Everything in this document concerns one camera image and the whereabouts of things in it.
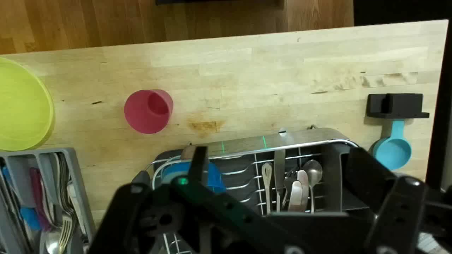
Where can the purple plastic cup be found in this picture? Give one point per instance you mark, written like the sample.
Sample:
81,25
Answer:
149,115

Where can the light blue measuring cup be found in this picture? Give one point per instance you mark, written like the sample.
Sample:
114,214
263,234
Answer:
393,153

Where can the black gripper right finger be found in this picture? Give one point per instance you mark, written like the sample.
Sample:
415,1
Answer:
400,213

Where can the silver slotted spoon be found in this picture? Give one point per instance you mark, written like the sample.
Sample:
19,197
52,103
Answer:
268,184

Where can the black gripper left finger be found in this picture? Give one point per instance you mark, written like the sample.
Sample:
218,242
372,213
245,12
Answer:
142,221

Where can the blue plastic plate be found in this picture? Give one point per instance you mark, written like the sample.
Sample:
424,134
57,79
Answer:
214,177

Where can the yellow-green plastic plate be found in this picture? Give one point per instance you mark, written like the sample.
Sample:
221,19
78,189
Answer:
22,108

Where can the grey plastic cutlery tray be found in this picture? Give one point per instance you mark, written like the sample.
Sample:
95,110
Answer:
76,179

